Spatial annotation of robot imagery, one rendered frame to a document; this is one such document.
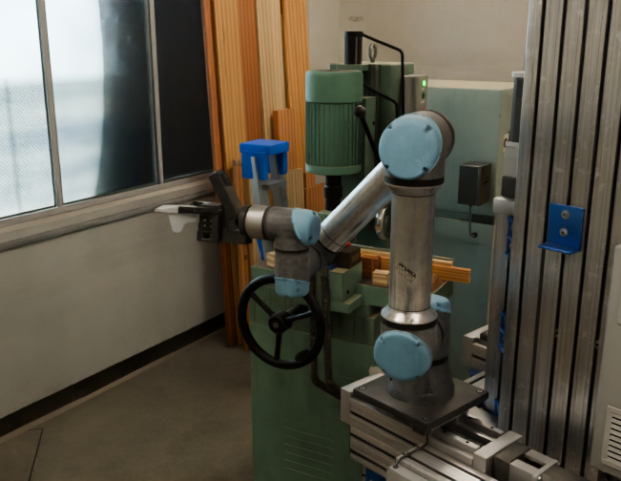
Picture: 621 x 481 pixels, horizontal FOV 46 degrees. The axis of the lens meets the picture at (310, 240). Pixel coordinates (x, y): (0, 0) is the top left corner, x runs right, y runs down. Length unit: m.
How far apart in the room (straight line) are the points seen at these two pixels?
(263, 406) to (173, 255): 1.48
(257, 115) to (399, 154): 2.68
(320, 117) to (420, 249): 0.87
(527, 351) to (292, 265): 0.55
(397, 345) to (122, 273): 2.27
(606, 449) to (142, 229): 2.55
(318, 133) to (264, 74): 1.84
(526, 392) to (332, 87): 1.03
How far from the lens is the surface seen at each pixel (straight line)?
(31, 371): 3.38
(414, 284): 1.48
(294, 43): 4.29
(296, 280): 1.58
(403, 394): 1.70
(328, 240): 1.65
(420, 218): 1.44
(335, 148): 2.23
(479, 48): 4.54
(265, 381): 2.48
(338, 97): 2.21
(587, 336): 1.62
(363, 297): 2.20
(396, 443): 1.78
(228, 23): 3.83
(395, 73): 2.46
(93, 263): 3.46
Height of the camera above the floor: 1.61
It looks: 15 degrees down
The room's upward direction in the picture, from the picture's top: straight up
